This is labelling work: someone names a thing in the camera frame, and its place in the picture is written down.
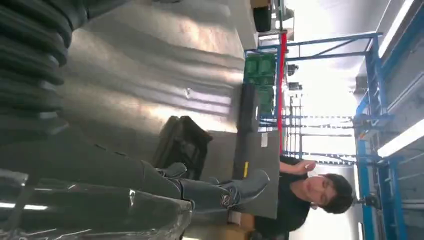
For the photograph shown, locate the long black plastic part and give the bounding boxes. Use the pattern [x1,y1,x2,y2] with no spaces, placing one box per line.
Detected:
[232,82,262,181]

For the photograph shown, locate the green plastic crate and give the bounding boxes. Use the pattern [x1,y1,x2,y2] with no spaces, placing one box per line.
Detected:
[244,52,277,78]
[256,82,277,116]

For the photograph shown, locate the person's hand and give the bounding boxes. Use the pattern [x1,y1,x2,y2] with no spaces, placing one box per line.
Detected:
[296,158,318,175]

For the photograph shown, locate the black container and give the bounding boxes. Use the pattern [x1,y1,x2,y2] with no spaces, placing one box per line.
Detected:
[253,4,273,33]

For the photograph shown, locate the person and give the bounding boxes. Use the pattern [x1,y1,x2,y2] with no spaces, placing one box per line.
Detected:
[253,154,355,240]

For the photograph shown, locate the white light tube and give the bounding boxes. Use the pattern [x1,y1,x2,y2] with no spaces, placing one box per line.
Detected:
[377,0,417,59]
[376,119,424,159]

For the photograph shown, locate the blue metal rack frame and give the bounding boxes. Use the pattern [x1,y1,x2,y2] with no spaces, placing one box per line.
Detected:
[352,0,424,240]
[245,31,387,167]

